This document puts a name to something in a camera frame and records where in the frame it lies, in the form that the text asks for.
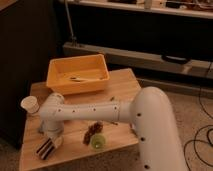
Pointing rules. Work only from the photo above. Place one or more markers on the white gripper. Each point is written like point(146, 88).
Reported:
point(53, 130)

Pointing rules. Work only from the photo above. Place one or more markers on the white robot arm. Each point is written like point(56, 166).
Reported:
point(150, 112)

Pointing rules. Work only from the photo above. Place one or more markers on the striped brown white eraser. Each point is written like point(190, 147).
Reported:
point(45, 149)

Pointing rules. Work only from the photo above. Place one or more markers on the wooden table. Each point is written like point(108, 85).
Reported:
point(122, 86)

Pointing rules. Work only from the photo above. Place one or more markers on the green round cup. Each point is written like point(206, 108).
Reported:
point(97, 141)

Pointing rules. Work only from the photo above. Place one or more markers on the white paper cup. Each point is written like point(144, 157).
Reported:
point(30, 104)

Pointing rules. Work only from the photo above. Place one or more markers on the utensil inside bin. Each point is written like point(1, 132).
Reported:
point(77, 79)

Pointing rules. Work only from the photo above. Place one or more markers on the orange plastic bin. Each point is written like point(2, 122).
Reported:
point(91, 67)

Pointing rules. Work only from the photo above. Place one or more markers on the long low shelf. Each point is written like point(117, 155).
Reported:
point(140, 60)

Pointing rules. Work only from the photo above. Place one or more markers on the metal stand pole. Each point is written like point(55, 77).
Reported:
point(72, 35)

